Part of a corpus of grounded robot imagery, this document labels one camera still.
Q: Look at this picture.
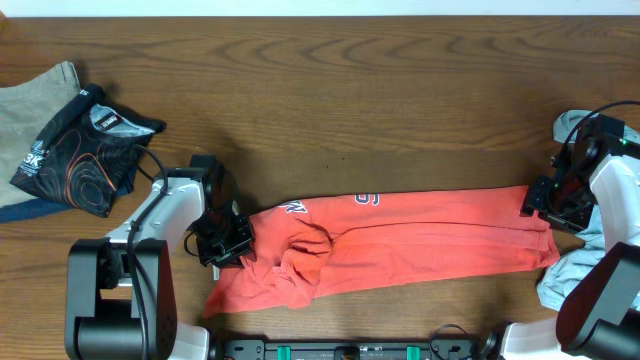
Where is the red t-shirt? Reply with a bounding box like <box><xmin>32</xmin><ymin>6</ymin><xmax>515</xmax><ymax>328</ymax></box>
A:
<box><xmin>204</xmin><ymin>186</ymin><xmax>560</xmax><ymax>317</ymax></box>

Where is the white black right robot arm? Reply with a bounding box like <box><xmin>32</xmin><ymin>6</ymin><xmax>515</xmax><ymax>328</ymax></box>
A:
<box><xmin>499</xmin><ymin>110</ymin><xmax>639</xmax><ymax>360</ymax></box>

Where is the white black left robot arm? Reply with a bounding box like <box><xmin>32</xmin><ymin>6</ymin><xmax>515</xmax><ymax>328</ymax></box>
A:
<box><xmin>64</xmin><ymin>155</ymin><xmax>254</xmax><ymax>360</ymax></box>

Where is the light blue t-shirt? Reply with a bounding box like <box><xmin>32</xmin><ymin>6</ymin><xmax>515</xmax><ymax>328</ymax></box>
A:
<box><xmin>536</xmin><ymin>110</ymin><xmax>639</xmax><ymax>311</ymax></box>

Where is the black orange patterned shirt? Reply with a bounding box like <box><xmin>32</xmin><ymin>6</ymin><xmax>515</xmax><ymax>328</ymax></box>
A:
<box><xmin>10</xmin><ymin>84</ymin><xmax>165</xmax><ymax>218</ymax></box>

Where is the navy blue folded shirt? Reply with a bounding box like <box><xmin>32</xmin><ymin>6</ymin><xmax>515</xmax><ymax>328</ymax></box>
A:
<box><xmin>0</xmin><ymin>185</ymin><xmax>132</xmax><ymax>225</ymax></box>

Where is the beige folded shirt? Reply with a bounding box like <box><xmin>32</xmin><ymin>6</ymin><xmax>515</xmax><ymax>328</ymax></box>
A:
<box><xmin>1</xmin><ymin>61</ymin><xmax>81</xmax><ymax>207</ymax></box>

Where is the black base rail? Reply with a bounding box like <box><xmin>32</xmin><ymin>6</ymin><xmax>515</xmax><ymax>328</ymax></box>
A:
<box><xmin>209</xmin><ymin>334</ymin><xmax>498</xmax><ymax>360</ymax></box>

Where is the black base cable loop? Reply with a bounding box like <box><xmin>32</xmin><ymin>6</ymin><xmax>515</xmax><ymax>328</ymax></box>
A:
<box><xmin>428</xmin><ymin>323</ymin><xmax>474</xmax><ymax>360</ymax></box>

